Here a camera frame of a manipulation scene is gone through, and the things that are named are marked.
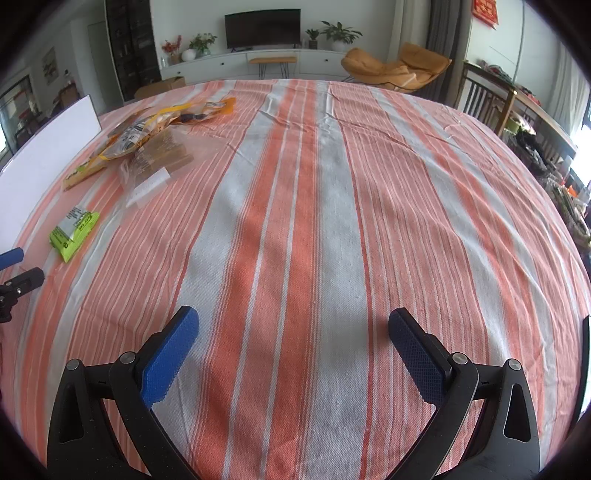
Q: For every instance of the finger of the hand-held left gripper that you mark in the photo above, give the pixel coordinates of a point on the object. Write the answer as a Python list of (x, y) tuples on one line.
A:
[(27, 279), (11, 257)]

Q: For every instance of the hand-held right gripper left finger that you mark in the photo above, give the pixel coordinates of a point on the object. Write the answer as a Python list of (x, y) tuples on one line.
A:
[(168, 357)]

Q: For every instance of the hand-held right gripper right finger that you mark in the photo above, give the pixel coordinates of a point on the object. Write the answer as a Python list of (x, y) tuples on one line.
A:
[(418, 355)]

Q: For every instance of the white cardboard box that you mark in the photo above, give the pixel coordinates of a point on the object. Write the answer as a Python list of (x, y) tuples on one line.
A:
[(46, 161)]

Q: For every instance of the green snack packet white label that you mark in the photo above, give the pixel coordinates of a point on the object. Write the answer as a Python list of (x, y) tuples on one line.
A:
[(74, 233)]

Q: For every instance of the long yellow snack packet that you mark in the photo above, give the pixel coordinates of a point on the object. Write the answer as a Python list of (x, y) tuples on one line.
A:
[(83, 175)]

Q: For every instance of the orange striped tablecloth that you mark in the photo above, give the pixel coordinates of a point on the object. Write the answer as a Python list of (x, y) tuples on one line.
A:
[(323, 230)]

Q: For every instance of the yellow white snack packet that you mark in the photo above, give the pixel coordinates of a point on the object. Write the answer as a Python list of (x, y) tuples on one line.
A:
[(124, 141)]

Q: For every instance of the clear cracker packet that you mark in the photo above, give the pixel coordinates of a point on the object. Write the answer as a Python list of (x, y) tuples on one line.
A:
[(157, 157)]

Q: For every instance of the wicker basket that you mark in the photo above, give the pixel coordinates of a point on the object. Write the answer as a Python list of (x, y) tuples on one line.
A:
[(572, 207)]

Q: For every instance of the brown cardboard box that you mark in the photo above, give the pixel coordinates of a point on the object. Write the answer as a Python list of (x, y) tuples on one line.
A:
[(159, 87)]

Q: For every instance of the dark basket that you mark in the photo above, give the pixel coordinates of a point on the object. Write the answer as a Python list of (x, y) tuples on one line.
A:
[(538, 152)]

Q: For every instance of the tall black display cabinet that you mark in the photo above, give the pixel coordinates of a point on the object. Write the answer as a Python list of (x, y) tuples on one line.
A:
[(131, 46)]

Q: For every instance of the green pot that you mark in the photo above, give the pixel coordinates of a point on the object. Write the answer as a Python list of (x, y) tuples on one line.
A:
[(515, 125)]

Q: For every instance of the dark wooden chair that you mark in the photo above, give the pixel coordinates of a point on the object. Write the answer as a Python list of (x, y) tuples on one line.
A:
[(485, 101)]

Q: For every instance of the red flower plant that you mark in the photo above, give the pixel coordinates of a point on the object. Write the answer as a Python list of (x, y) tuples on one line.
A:
[(171, 46)]

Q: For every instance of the round white vase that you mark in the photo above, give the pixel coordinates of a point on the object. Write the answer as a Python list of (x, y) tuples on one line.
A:
[(188, 55)]

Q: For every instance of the white television cabinet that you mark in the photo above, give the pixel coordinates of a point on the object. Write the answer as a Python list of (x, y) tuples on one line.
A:
[(217, 64)]

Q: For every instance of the orange lounge chair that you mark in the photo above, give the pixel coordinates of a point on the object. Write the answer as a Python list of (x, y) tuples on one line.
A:
[(392, 71)]

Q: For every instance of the green potted plant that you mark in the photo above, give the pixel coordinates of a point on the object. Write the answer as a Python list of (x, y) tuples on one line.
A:
[(202, 42)]

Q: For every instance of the white curtain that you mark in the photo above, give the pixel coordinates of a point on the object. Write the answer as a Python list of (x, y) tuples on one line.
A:
[(568, 87)]

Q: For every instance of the small wooden bench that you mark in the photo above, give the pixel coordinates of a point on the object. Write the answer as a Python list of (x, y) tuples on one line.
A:
[(272, 60)]

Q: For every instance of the grey curtain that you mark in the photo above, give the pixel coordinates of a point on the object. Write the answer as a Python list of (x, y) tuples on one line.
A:
[(445, 37)]

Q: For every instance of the large plant white pot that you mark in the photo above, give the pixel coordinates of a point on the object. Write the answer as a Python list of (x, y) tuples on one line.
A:
[(339, 33)]

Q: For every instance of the covered standing air conditioner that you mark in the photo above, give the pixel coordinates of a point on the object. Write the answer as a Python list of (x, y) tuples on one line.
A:
[(411, 23)]

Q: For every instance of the small dark potted plant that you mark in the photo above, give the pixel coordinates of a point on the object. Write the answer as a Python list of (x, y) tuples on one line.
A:
[(312, 38)]

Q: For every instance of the black television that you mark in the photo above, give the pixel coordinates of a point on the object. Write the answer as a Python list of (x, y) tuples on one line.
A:
[(263, 27)]

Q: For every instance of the framed wall picture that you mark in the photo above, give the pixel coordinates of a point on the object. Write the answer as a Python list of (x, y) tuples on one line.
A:
[(50, 64)]

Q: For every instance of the red wall hanging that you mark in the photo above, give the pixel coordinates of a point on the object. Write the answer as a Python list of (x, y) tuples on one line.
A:
[(485, 11)]

